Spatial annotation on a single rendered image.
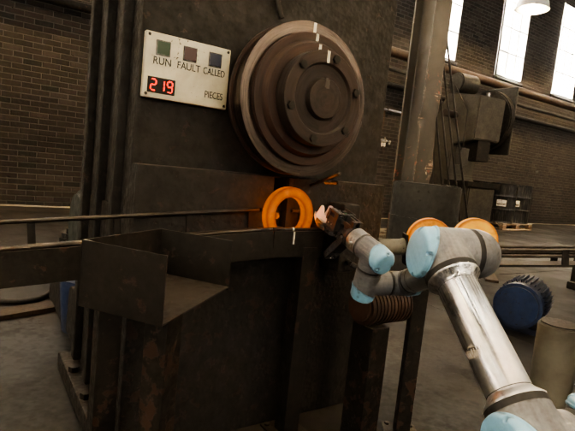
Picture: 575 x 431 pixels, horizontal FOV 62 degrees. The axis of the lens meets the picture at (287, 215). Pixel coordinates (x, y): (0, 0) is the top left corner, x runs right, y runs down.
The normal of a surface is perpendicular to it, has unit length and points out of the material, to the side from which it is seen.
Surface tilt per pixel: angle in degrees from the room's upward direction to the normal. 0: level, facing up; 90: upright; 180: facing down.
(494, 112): 92
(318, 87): 90
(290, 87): 90
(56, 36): 90
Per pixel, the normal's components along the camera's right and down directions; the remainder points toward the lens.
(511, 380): -0.22, -0.64
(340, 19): 0.55, 0.15
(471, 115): -0.88, -0.04
